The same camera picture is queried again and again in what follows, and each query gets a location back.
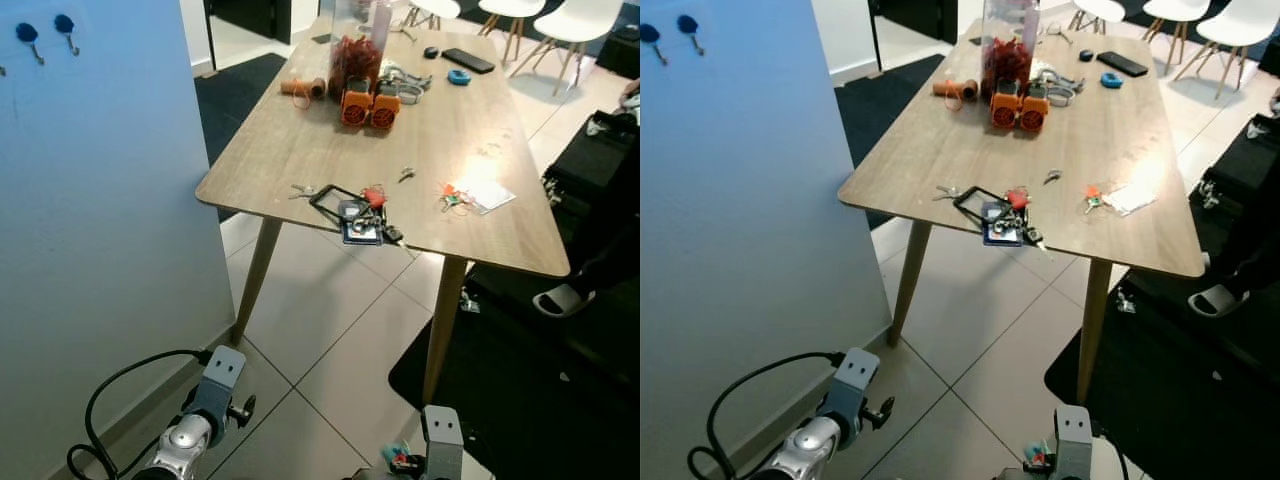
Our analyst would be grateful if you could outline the black badge holder frame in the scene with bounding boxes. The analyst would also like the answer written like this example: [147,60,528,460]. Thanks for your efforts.
[310,185,367,227]
[953,186,1011,227]

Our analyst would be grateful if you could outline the black carpet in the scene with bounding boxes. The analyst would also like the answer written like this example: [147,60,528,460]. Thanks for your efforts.
[195,52,291,166]
[835,52,946,166]

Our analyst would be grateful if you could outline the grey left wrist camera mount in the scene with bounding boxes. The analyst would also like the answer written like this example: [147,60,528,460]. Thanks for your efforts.
[185,346,248,441]
[825,347,882,446]

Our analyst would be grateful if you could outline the person's foot in sandal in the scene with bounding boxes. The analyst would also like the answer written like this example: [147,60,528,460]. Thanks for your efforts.
[532,283,597,319]
[1188,283,1252,319]

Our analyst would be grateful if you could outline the white plastic chair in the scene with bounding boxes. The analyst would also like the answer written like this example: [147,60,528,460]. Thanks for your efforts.
[1065,0,1126,31]
[1143,0,1211,66]
[400,0,461,31]
[478,0,546,66]
[1170,0,1280,101]
[510,0,626,97]

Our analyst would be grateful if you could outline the black equipment case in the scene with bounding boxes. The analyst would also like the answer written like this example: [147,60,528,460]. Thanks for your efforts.
[1200,115,1280,213]
[540,108,641,216]

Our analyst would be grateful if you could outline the clear jar red lid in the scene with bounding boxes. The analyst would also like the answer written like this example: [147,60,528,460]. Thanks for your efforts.
[330,0,393,97]
[980,0,1043,97]

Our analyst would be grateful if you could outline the white card sleeve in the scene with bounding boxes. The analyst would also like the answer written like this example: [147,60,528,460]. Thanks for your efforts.
[1103,180,1161,218]
[460,180,518,216]

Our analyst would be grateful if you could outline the black smartphone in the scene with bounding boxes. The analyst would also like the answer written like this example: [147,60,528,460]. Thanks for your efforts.
[1096,50,1150,78]
[441,47,496,75]

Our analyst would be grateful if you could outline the person's leg black trousers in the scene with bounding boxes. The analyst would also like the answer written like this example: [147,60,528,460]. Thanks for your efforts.
[1232,200,1280,297]
[572,210,641,297]

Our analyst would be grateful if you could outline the light wooden table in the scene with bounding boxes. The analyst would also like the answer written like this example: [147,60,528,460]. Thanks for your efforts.
[195,30,571,406]
[838,30,1206,406]

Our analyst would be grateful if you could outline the black floor mat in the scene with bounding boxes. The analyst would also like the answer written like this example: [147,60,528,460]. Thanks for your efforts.
[1045,265,1280,480]
[388,262,641,480]

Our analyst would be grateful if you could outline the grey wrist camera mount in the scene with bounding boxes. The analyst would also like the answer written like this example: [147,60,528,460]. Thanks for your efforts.
[420,405,466,480]
[1055,405,1097,480]
[825,347,882,446]
[185,346,248,441]

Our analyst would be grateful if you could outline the grey cable bundle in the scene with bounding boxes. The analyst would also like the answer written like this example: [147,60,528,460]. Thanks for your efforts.
[1030,65,1086,109]
[378,62,433,106]

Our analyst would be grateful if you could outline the orange boxy device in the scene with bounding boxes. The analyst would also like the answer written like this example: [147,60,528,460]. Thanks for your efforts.
[1018,94,1051,134]
[990,90,1023,129]
[340,88,373,128]
[368,93,401,132]

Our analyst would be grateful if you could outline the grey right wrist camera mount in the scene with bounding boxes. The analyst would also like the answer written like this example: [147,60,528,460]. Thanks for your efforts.
[420,405,466,480]
[1055,405,1097,480]

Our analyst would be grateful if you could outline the blue card holder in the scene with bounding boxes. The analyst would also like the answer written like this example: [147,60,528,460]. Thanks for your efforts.
[340,200,386,247]
[982,200,1026,248]

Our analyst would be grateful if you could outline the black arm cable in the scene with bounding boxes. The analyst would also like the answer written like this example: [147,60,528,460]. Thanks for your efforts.
[688,352,847,480]
[66,349,211,480]

